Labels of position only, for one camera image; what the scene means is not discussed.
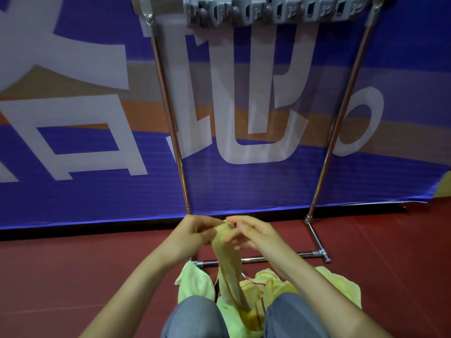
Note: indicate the person's right forearm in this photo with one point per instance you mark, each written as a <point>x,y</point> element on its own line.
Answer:
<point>317,299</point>

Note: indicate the bright yellow towel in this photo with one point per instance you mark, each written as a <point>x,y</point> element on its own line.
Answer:
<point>278,286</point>

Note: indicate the pale yellow-green towel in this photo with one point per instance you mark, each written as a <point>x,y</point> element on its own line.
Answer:
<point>343,288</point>

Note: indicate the chrome metal rack frame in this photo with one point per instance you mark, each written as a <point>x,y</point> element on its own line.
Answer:
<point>146,14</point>

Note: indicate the pale yellow striped towel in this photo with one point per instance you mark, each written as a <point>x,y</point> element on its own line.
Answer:
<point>229,271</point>

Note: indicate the grey clip hook bar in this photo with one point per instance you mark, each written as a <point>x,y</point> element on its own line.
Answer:
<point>246,12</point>

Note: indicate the person's right hand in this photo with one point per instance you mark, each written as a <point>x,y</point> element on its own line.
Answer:
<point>260,237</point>

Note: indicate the person's left forearm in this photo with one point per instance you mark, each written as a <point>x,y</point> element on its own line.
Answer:
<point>134,295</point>

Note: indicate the blue printed banner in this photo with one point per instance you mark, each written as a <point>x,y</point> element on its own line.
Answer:
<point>70,193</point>

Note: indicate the person's left hand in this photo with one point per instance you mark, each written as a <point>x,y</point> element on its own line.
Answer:
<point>192,235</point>

